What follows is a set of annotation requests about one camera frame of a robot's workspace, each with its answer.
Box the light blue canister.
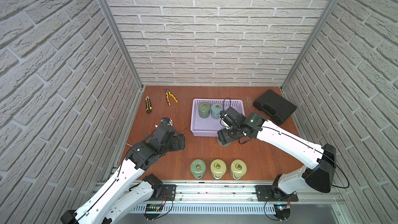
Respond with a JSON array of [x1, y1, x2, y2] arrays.
[[218, 140, 231, 147], [210, 103, 223, 119]]

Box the yellow-green canister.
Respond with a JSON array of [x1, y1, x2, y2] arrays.
[[229, 159, 247, 180], [210, 159, 227, 180]]

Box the dark green canister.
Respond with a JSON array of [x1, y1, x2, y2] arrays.
[[190, 159, 206, 179], [198, 102, 211, 119]]

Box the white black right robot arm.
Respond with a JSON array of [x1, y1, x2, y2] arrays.
[[218, 108, 337, 200]]

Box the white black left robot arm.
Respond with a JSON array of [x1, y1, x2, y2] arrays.
[[60, 118, 185, 224]]

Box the lilac perforated plastic basket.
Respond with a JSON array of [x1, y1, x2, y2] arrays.
[[190, 99, 245, 137]]

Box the yellow black utility knife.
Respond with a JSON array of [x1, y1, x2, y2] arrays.
[[145, 96, 152, 114]]

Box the yellow black pliers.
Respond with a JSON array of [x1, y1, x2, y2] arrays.
[[165, 89, 178, 106]]

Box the black plastic tool case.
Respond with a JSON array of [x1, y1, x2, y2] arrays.
[[253, 89, 297, 125]]

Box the left controller board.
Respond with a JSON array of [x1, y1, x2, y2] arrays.
[[144, 204, 164, 220]]

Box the controller board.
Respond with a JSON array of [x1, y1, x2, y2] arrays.
[[144, 204, 164, 220], [274, 205, 291, 221]]

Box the right controller board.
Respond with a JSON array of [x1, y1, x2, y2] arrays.
[[274, 205, 291, 221]]

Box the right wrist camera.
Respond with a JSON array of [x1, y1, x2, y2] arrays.
[[220, 107, 246, 129]]

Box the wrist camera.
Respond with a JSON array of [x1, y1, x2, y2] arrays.
[[161, 117, 173, 126], [220, 107, 246, 129]]

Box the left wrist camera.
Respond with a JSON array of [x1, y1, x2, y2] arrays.
[[161, 117, 173, 126]]

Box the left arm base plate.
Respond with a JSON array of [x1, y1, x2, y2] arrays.
[[147, 184, 177, 202]]

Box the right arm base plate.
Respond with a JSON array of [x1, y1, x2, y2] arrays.
[[255, 185, 299, 202]]

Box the aluminium frame post left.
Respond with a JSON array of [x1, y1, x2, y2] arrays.
[[97, 0, 144, 91]]

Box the aluminium frame post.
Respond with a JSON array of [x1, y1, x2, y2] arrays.
[[280, 0, 340, 92], [97, 0, 144, 91]]

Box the aluminium frame post right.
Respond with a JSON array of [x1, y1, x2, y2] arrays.
[[280, 0, 340, 92]]

